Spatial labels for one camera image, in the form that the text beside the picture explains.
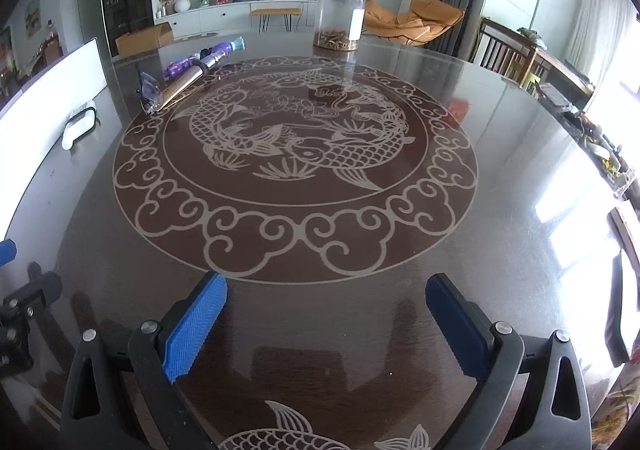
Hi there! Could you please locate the white storage box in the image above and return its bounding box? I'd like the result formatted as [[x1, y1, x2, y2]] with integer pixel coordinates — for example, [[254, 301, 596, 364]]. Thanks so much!
[[0, 37, 108, 243]]

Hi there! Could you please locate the cluttered wooden side table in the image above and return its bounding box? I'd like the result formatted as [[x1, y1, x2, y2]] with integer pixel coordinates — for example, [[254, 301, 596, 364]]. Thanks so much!
[[517, 26, 640, 196]]

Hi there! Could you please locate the white sheer curtain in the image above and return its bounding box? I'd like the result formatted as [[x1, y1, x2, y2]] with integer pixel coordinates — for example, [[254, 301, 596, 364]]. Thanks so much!
[[565, 0, 640, 96]]

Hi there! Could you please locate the silver metal cylinder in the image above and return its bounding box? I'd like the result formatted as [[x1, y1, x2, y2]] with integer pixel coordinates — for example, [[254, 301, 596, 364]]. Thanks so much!
[[153, 55, 224, 111]]

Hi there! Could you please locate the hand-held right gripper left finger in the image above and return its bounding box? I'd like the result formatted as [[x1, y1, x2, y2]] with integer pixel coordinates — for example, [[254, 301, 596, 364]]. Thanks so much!
[[60, 271, 229, 450]]

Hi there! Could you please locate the clear plastic jar black lid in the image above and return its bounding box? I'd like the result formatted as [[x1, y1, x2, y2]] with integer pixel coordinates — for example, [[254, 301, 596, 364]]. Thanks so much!
[[312, 0, 366, 52]]

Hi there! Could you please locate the orange lounge chair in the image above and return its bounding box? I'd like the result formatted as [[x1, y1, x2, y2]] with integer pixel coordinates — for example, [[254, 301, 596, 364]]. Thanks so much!
[[363, 0, 466, 49]]

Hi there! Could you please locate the orange bench with metal legs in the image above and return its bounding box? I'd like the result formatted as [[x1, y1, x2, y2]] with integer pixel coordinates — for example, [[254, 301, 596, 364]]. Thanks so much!
[[250, 7, 304, 33]]

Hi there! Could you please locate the wooden dining chair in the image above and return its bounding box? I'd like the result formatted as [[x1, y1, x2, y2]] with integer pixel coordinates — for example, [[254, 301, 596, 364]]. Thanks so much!
[[475, 17, 538, 87]]

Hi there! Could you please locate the brown cardboard box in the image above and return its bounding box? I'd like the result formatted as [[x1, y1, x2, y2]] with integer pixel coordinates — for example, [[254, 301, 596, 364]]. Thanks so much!
[[115, 24, 175, 59]]

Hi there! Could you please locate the white tv cabinet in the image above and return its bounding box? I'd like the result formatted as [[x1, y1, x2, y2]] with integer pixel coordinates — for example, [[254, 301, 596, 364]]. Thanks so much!
[[153, 0, 318, 39]]

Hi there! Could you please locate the purple and teal toy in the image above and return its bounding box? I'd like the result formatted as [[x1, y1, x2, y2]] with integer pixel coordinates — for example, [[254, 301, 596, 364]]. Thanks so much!
[[163, 36, 248, 79]]

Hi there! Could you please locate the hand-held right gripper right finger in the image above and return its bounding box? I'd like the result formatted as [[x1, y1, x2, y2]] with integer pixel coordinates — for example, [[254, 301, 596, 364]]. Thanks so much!
[[424, 273, 593, 450]]

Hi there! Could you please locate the framed wall picture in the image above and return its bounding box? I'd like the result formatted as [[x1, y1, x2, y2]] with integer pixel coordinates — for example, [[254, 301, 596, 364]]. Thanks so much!
[[24, 0, 42, 38]]

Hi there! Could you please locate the clear plastic bag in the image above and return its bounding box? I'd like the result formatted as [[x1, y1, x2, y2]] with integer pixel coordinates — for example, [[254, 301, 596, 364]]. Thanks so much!
[[136, 71, 166, 114]]

